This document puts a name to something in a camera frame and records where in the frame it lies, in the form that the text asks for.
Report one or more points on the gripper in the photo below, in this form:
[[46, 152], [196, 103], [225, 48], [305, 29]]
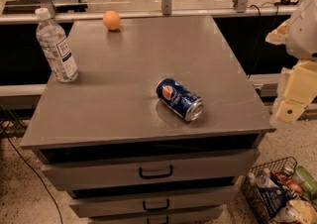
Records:
[[303, 33]]

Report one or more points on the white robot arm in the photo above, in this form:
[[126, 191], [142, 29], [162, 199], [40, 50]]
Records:
[[299, 35]]

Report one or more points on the blue pepsi can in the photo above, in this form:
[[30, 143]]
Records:
[[180, 100]]

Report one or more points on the red snack packet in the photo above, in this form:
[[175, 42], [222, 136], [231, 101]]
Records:
[[285, 180]]

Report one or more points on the green bottle in basket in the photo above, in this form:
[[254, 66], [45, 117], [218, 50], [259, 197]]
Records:
[[306, 181]]

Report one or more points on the small clear bottle in basket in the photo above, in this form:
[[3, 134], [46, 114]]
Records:
[[262, 179]]

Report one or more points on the blue snack bag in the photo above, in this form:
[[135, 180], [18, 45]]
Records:
[[274, 199]]

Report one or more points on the grey drawer cabinet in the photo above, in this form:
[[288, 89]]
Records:
[[112, 111]]

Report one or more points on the bottom grey drawer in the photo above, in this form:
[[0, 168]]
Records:
[[176, 217]]

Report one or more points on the grey drawer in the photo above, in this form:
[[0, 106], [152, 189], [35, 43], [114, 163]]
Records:
[[150, 170], [176, 217], [153, 202]]

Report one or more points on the orange fruit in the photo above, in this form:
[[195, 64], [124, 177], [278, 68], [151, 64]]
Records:
[[112, 20]]

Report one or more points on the middle grey drawer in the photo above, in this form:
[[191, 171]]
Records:
[[153, 202]]

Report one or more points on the top grey drawer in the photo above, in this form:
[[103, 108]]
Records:
[[150, 170]]

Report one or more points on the clear plastic water bottle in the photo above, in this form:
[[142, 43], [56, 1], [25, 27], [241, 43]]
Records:
[[53, 41]]

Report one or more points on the wire mesh basket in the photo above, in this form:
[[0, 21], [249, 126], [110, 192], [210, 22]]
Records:
[[298, 209]]

